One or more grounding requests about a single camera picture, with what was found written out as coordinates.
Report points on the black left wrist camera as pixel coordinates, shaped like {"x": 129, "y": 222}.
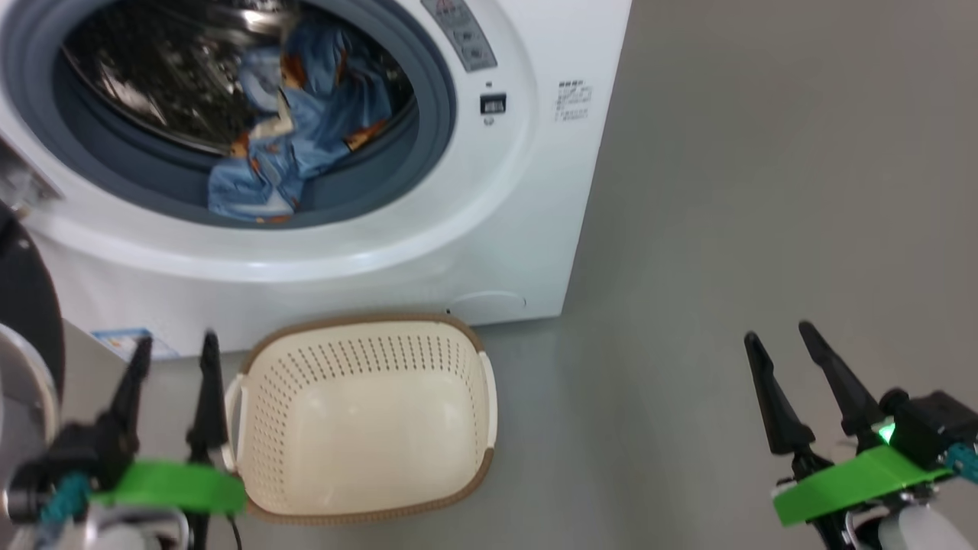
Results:
{"x": 69, "y": 451}

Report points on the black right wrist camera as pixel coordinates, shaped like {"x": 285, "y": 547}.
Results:
{"x": 932, "y": 428}

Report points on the blue cartoon print garment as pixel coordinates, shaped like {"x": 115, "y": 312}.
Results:
{"x": 344, "y": 84}
{"x": 252, "y": 183}

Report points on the cream perforated laundry basket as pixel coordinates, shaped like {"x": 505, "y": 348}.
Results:
{"x": 367, "y": 428}

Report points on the blue energy label sticker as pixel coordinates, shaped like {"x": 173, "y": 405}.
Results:
{"x": 122, "y": 341}

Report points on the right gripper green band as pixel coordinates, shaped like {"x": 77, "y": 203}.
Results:
{"x": 848, "y": 481}

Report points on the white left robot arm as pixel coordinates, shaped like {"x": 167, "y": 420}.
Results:
{"x": 130, "y": 538}

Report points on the washing machine door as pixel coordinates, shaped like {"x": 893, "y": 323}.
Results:
{"x": 30, "y": 305}

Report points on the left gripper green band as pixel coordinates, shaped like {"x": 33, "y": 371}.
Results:
{"x": 168, "y": 485}

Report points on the white front-load washing machine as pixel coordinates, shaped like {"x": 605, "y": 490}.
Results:
{"x": 497, "y": 229}

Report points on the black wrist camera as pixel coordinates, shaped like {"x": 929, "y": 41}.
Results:
{"x": 69, "y": 451}
{"x": 932, "y": 428}

